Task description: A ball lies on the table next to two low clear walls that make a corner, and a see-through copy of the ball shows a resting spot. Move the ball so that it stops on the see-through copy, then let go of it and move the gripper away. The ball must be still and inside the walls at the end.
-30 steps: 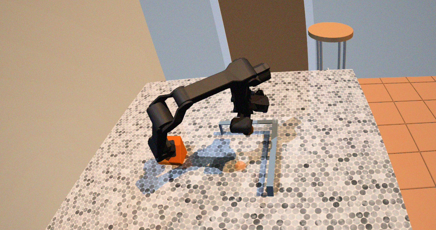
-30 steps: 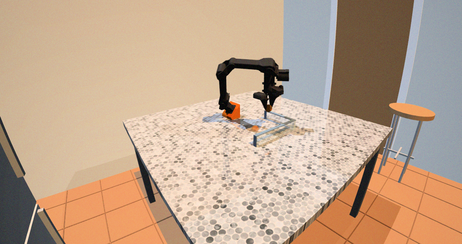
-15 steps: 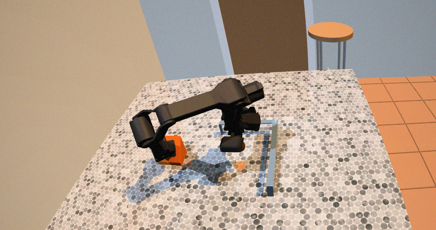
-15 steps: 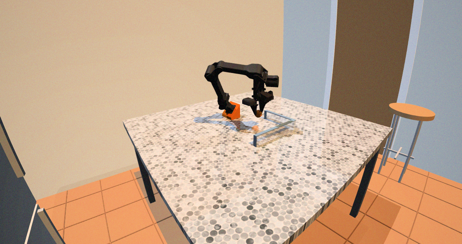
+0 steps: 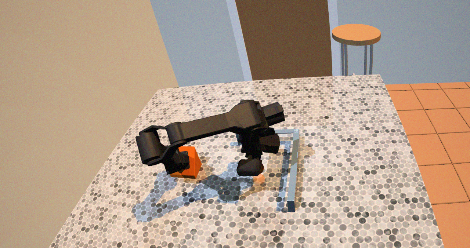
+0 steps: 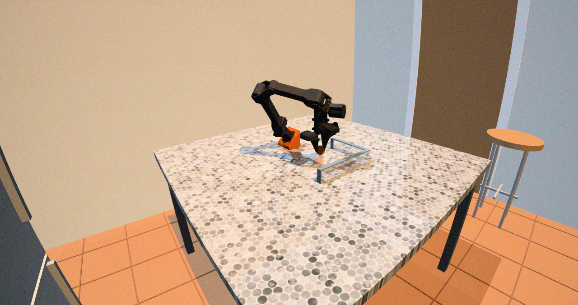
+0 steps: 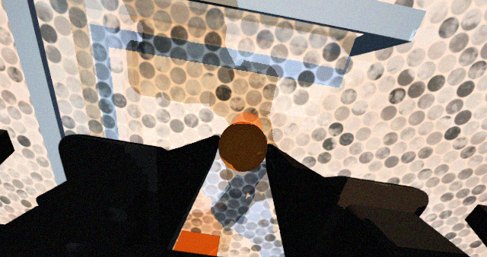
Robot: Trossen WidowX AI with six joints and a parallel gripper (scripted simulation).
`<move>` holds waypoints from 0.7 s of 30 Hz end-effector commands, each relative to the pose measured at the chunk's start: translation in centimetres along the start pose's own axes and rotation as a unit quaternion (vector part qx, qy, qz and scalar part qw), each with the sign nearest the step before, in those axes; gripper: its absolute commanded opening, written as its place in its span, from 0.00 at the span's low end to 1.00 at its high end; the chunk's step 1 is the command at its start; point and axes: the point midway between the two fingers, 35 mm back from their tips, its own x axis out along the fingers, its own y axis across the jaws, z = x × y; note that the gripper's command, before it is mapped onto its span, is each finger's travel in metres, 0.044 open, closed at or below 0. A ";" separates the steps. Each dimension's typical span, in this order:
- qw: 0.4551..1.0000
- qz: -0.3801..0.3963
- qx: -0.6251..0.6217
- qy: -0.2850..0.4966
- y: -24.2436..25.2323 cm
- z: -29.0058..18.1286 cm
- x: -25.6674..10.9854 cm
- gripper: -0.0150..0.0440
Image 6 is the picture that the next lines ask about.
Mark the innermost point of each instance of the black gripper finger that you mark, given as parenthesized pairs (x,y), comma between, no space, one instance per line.
(325,139)
(315,144)

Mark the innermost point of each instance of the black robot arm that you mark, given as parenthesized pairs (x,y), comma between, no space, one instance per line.
(313,98)

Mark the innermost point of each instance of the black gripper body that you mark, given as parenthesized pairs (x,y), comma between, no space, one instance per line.
(310,136)

